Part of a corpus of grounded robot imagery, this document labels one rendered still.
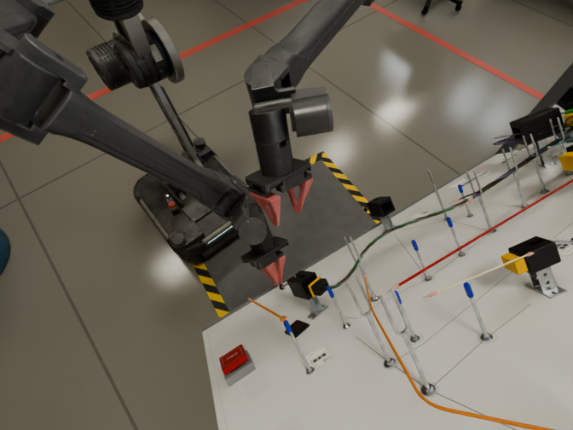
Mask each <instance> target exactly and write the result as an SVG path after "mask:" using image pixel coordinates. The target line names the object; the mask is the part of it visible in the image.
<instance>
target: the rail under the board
mask: <svg viewBox="0 0 573 430"><path fill-rule="evenodd" d="M493 156H495V154H492V155H490V156H489V157H488V158H486V159H484V160H482V161H480V162H479V163H477V164H476V165H474V166H472V167H471V168H469V169H467V170H466V171H470V170H471V169H473V168H475V167H476V166H479V165H480V164H482V163H484V161H486V160H488V159H490V158H492V157H493ZM466 171H463V172H462V173H461V174H459V175H458V176H456V177H454V178H452V179H450V180H449V181H447V182H446V183H444V184H442V185H441V186H439V187H437V190H439V189H440V188H442V187H443V186H445V185H447V184H448V183H451V182H452V181H454V180H455V179H456V178H458V177H460V176H462V175H464V174H465V173H466ZM434 190H435V189H434ZM434 190H432V191H431V192H429V193H428V194H426V195H424V196H422V197H420V198H419V199H418V200H416V201H414V202H412V203H411V204H409V205H407V206H405V207H404V208H403V209H401V210H399V211H398V212H395V213H394V214H392V215H390V217H391V218H393V217H394V216H396V215H397V214H398V213H400V212H402V211H404V210H406V209H407V208H409V207H411V206H412V205H414V204H415V203H417V202H419V201H420V200H422V199H424V198H425V197H426V196H428V195H430V194H432V193H434V192H435V191H434ZM381 224H382V222H379V223H377V224H375V225H374V226H373V227H371V228H369V229H368V230H365V231H364V232H362V233H361V234H360V235H357V236H356V237H354V238H352V240H353V241H354V240H356V239H357V238H359V237H361V236H362V235H365V234H366V233H367V232H369V231H370V230H372V229H374V228H376V227H377V226H379V225H381ZM344 246H346V243H344V244H343V245H341V246H339V247H337V248H335V249H334V250H332V251H331V252H330V253H327V254H326V255H324V256H322V257H321V258H319V259H317V260H316V261H314V262H313V263H311V264H309V265H307V266H305V267H304V268H303V269H301V270H307V269H308V268H309V267H311V266H312V265H314V264H316V263H318V262H320V261H321V260H323V259H324V258H326V257H327V256H329V255H331V254H332V253H335V252H336V251H338V250H339V249H340V248H342V247H344ZM296 273H298V271H297V272H296ZM296 273H294V274H292V275H291V276H289V277H288V278H286V279H284V280H283V283H284V282H286V281H287V280H288V279H289V278H291V277H292V276H295V274H296ZM281 284H282V283H280V282H279V286H280V285H281ZM277 287H278V286H276V285H274V286H273V287H271V288H269V289H267V290H266V291H264V292H262V293H261V294H259V295H258V296H256V297H254V298H253V299H252V300H256V299H258V298H260V297H262V296H263V295H265V294H266V293H268V292H269V291H271V290H273V289H274V288H277ZM250 303H251V301H247V302H246V303H245V304H243V305H241V306H239V307H237V308H236V309H234V310H232V311H231V312H229V313H228V314H226V315H224V316H223V317H220V318H219V319H217V320H216V321H215V322H212V323H211V324H209V325H207V326H206V327H204V328H202V329H201V330H202V332H204V331H205V330H207V329H208V328H210V327H212V326H213V325H215V324H217V323H219V322H220V321H222V320H223V319H224V318H226V317H228V316H230V315H232V314H233V313H235V312H237V311H238V310H240V309H241V308H243V307H245V306H246V305H249V304H250Z"/></svg>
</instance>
